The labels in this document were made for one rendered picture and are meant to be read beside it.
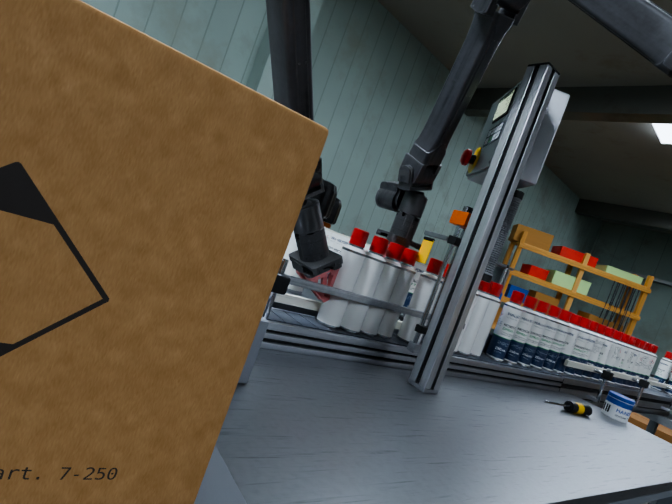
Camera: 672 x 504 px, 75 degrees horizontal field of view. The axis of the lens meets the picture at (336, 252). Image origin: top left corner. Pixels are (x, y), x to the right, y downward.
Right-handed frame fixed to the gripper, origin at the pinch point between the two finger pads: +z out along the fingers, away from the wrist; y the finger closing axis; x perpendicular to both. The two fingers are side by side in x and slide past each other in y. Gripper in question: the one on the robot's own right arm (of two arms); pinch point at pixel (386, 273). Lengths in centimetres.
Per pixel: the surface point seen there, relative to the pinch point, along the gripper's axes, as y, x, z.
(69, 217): 70, 50, -2
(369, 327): 7.5, 8.8, 11.4
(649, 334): -945, -228, -20
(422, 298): -5.4, 8.3, 2.4
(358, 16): -140, -306, -200
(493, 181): 1.2, 19.8, -25.2
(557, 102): -4.6, 22.6, -44.0
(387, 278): 7.4, 8.5, 0.3
